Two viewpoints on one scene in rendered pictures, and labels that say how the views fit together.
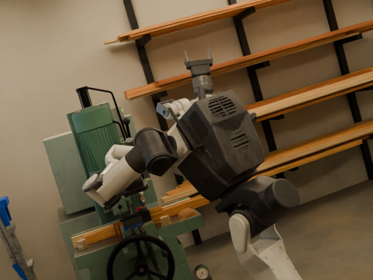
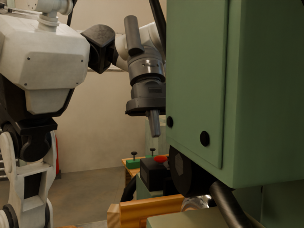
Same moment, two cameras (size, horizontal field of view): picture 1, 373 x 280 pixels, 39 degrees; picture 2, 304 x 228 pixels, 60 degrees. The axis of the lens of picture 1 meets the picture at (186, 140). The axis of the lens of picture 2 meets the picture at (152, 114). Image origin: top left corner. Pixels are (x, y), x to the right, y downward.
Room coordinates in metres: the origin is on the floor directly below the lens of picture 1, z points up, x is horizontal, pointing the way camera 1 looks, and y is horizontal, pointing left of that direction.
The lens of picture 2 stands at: (2.85, 0.21, 1.20)
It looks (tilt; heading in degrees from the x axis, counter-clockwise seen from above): 9 degrees down; 174
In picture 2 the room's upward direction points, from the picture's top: straight up
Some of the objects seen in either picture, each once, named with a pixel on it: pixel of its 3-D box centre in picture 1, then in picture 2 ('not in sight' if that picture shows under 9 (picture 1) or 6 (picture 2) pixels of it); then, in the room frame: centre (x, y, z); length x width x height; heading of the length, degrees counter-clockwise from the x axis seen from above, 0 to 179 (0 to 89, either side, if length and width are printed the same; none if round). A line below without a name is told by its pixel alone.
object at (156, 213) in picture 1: (142, 220); (176, 216); (2.39, 0.31, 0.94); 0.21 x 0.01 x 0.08; 101
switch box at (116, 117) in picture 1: (119, 121); not in sight; (2.79, 0.32, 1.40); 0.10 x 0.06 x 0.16; 11
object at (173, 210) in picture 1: (147, 219); not in sight; (2.47, 0.29, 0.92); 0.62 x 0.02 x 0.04; 101
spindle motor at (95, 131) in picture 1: (99, 141); not in sight; (2.45, 0.40, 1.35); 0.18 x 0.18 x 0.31
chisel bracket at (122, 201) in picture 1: (119, 205); not in sight; (2.47, 0.40, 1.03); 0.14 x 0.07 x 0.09; 11
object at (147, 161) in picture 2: (135, 218); (168, 167); (2.27, 0.31, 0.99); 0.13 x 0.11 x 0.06; 101
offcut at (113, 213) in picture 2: (165, 220); (118, 216); (2.35, 0.20, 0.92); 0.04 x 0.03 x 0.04; 79
